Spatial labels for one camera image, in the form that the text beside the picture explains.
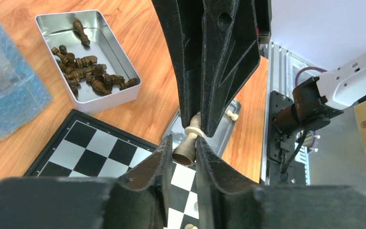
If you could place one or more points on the light chess piece twelfth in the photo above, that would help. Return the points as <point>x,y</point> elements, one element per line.
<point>185,152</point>

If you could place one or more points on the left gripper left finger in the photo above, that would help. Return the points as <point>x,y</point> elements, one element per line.
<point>138,199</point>

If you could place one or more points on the bubble-wrapped blue metronome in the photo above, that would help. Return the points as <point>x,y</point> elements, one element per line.
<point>23,96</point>

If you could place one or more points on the tin lid with light pieces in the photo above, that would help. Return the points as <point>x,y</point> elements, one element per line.
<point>217,143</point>

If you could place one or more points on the aluminium frame rail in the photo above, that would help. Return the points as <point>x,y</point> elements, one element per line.
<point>282,69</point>

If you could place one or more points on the folding chess board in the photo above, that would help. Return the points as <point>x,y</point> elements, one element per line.
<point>84,146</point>

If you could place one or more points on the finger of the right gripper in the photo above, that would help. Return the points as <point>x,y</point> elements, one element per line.
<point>232,33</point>
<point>181,24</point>

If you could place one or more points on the tin box with dark pieces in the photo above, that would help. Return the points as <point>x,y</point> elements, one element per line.
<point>93,66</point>

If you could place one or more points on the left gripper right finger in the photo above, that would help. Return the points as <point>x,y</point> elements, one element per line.
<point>229,200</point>

